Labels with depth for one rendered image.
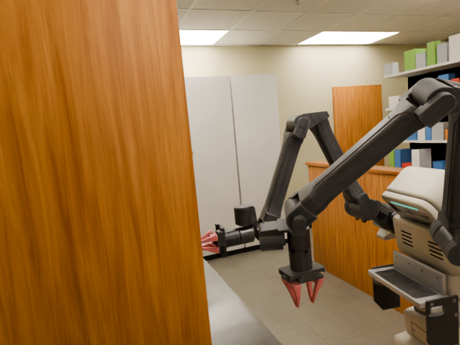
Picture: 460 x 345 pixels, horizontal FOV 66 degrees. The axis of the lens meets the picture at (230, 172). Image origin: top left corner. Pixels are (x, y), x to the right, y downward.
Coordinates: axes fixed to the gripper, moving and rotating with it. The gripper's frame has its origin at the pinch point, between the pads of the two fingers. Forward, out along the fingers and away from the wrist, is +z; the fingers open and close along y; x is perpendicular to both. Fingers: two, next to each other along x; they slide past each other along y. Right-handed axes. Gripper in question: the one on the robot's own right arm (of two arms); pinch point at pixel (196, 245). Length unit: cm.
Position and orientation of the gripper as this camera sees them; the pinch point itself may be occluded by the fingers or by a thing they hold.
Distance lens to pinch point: 116.8
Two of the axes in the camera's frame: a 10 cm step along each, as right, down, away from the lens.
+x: 3.6, 0.9, -9.3
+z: -9.3, 1.3, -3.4
